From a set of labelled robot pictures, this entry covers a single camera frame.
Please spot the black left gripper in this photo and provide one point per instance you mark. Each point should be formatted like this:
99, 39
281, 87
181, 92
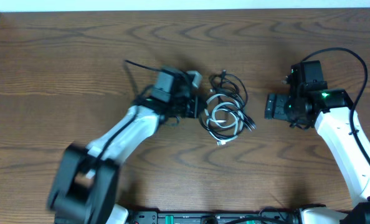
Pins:
195, 112

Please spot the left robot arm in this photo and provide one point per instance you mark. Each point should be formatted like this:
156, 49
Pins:
85, 185

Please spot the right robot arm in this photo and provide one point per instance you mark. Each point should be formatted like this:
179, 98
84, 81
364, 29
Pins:
310, 104

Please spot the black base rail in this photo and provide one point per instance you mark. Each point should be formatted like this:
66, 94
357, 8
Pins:
203, 217

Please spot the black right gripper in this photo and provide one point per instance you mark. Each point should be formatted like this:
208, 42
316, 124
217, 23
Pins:
275, 105

